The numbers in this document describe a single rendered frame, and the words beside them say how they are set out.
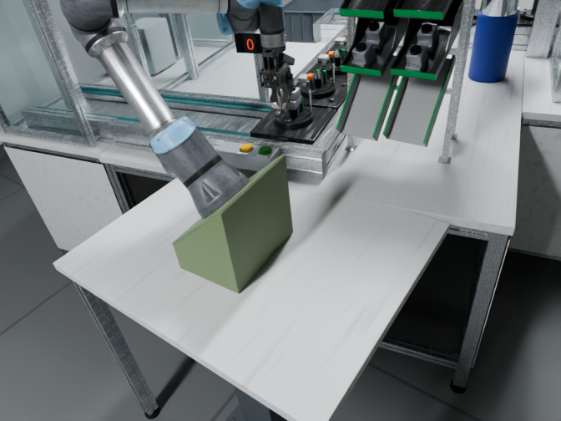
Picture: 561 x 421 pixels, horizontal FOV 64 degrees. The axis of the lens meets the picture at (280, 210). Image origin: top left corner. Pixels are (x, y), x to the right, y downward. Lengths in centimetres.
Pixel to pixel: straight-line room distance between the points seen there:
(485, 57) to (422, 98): 75
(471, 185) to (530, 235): 87
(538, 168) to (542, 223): 29
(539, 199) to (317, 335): 141
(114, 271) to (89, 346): 108
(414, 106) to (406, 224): 38
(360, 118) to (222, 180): 59
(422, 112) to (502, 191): 34
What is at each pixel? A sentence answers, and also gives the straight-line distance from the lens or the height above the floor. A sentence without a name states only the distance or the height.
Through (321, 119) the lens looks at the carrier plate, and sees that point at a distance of 163.
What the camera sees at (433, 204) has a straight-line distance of 141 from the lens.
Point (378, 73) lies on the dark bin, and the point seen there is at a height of 120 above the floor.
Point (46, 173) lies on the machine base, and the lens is 231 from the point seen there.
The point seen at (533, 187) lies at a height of 52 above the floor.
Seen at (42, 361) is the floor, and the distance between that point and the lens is 244.
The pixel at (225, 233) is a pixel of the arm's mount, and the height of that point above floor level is 106.
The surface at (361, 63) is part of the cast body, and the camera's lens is 139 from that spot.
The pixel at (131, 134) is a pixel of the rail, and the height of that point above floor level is 93.
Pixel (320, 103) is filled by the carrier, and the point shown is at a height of 97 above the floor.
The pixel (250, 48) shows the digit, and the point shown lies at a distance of 172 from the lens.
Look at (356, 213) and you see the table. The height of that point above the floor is 86.
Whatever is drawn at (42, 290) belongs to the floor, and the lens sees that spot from 279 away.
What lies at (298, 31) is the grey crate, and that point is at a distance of 360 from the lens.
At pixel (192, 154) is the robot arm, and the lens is 108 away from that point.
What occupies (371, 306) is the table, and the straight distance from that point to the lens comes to 110.
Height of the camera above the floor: 170
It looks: 37 degrees down
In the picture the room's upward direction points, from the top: 7 degrees counter-clockwise
